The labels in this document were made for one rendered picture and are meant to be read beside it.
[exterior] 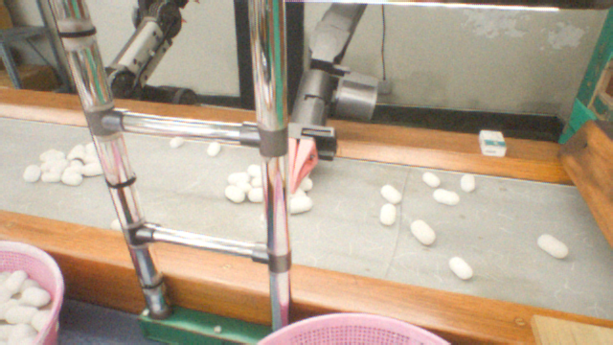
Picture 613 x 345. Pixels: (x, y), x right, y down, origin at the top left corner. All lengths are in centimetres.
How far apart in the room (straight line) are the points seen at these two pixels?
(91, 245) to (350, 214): 35
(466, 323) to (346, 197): 27
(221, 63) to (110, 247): 238
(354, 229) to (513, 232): 22
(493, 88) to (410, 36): 63
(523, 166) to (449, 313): 38
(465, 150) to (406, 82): 196
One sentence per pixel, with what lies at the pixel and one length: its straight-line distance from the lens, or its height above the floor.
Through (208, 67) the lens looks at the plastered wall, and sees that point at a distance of 288.
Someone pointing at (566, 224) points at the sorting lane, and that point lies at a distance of 67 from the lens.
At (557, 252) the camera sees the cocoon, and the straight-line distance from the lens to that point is 59.
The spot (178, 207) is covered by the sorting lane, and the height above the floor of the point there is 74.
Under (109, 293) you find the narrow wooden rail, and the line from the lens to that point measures 57.
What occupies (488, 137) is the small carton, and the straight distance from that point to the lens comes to 76.
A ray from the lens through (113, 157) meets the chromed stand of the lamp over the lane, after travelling 37.
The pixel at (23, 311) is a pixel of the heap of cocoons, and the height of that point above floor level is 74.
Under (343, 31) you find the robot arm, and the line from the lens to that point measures 69.
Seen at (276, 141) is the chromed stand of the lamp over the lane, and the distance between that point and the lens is 29.
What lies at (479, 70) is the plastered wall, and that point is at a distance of 272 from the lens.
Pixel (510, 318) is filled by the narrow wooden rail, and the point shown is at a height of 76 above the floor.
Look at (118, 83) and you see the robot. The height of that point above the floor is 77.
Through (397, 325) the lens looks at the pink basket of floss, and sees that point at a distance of 41.
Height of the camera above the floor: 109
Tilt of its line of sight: 32 degrees down
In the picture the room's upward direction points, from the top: straight up
